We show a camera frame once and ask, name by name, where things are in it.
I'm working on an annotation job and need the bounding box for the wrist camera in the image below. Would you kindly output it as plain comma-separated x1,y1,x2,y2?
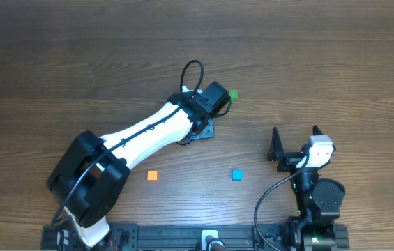
181,86,204,95
296,135,336,169

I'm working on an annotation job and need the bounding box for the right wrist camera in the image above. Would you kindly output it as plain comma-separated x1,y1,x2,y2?
296,135,336,169

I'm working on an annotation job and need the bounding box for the mounting rail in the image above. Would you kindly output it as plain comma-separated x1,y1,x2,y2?
41,222,351,251

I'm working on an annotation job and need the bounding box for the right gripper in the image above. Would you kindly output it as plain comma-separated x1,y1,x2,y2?
267,124,324,173

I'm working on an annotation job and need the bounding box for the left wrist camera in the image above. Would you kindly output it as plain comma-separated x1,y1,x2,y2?
181,86,204,95

